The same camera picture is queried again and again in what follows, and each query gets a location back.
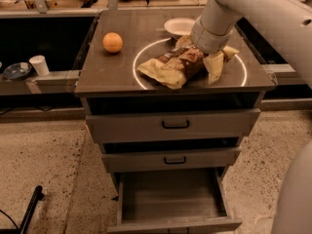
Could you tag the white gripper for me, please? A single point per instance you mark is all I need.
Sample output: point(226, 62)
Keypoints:
point(208, 39)

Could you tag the brown and yellow chip bag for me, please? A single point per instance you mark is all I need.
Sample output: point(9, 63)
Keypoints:
point(175, 68)

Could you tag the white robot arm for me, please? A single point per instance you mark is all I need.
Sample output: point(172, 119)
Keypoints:
point(286, 25)

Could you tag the top grey drawer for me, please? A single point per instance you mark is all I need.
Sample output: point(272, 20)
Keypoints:
point(117, 128)

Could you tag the grey drawer cabinet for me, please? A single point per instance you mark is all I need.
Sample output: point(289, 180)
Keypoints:
point(111, 84)

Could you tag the middle grey drawer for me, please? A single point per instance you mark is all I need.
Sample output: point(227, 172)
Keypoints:
point(170, 160)

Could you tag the bottom grey open drawer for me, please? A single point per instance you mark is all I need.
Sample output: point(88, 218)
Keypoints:
point(173, 202)

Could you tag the white paper bowl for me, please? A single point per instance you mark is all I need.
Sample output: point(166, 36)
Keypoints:
point(179, 27)

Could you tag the orange fruit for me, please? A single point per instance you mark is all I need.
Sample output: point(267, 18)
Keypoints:
point(112, 42)

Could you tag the white paper cup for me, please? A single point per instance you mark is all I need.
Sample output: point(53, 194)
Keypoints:
point(40, 65)

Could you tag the dark blue plate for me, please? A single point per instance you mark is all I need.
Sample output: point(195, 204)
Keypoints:
point(17, 71)

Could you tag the black metal leg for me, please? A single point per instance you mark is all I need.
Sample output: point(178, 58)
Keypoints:
point(37, 196)

